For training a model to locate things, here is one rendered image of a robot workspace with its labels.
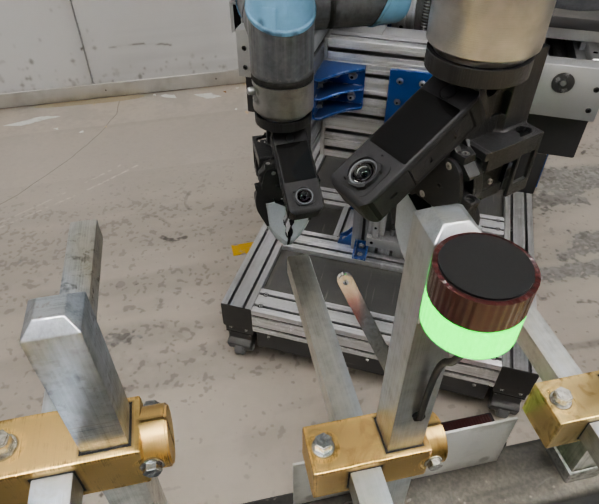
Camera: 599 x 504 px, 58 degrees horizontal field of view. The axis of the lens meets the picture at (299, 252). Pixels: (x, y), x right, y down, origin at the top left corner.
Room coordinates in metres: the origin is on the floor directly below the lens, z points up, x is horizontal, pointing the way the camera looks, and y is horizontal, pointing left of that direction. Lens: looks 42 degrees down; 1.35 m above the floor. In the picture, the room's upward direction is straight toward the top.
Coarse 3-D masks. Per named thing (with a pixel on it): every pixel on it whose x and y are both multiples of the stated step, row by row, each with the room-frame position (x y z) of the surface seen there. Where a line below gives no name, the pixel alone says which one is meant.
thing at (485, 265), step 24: (456, 240) 0.24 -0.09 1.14; (480, 240) 0.24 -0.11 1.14; (504, 240) 0.24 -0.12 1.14; (456, 264) 0.22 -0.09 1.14; (480, 264) 0.22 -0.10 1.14; (504, 264) 0.22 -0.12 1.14; (528, 264) 0.22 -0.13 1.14; (456, 288) 0.20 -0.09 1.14; (480, 288) 0.20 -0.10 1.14; (504, 288) 0.20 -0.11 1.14; (528, 288) 0.20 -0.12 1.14; (456, 360) 0.22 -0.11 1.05; (432, 384) 0.24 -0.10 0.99
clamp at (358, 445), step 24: (312, 432) 0.27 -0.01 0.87; (336, 432) 0.27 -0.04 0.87; (360, 432) 0.27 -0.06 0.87; (432, 432) 0.27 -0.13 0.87; (312, 456) 0.24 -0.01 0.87; (336, 456) 0.24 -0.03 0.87; (360, 456) 0.24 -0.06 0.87; (384, 456) 0.24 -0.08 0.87; (408, 456) 0.24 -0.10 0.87; (432, 456) 0.25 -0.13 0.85; (312, 480) 0.23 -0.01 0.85; (336, 480) 0.23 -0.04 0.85
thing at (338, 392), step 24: (288, 264) 0.52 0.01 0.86; (312, 288) 0.47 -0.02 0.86; (312, 312) 0.43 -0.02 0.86; (312, 336) 0.39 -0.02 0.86; (336, 336) 0.39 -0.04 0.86; (312, 360) 0.38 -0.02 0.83; (336, 360) 0.36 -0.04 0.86; (336, 384) 0.33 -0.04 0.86; (336, 408) 0.30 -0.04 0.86; (360, 408) 0.30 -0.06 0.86; (360, 480) 0.22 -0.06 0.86; (384, 480) 0.22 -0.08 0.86
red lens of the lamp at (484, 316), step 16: (448, 240) 0.24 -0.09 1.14; (432, 256) 0.23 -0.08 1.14; (528, 256) 0.23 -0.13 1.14; (432, 272) 0.22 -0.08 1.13; (432, 288) 0.21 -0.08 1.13; (448, 288) 0.20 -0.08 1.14; (432, 304) 0.21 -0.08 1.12; (448, 304) 0.20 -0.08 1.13; (464, 304) 0.20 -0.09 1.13; (480, 304) 0.19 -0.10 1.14; (496, 304) 0.19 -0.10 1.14; (512, 304) 0.19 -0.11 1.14; (528, 304) 0.20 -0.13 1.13; (464, 320) 0.19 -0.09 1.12; (480, 320) 0.19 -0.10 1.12; (496, 320) 0.19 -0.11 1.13; (512, 320) 0.19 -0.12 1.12
